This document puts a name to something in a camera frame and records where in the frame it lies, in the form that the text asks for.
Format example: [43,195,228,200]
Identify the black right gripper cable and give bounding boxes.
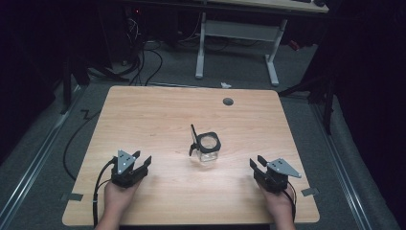
[282,181,298,223]

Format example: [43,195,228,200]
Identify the black floor cable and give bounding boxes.
[62,108,103,182]

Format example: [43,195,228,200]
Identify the metal floor rail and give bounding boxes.
[310,102,374,230]
[0,84,88,226]

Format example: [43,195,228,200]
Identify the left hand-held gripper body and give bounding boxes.
[110,149,149,189]

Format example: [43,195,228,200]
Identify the white-framed desk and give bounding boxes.
[121,0,330,87]

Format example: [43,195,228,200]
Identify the dark metal stand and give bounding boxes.
[59,56,92,115]
[277,71,340,136]

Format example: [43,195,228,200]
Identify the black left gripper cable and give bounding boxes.
[92,158,117,228]

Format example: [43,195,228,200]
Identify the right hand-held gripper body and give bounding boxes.
[253,157,303,195]

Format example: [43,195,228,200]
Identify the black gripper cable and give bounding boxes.
[92,158,117,228]
[282,181,298,223]

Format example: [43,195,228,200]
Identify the clear jar with black lid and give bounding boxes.
[188,123,222,164]

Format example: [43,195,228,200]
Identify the person's left hand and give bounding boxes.
[102,178,142,219]

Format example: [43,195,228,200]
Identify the bundle of black cables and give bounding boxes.
[125,13,165,87]

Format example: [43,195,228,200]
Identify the person's right hand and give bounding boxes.
[257,182,297,222]

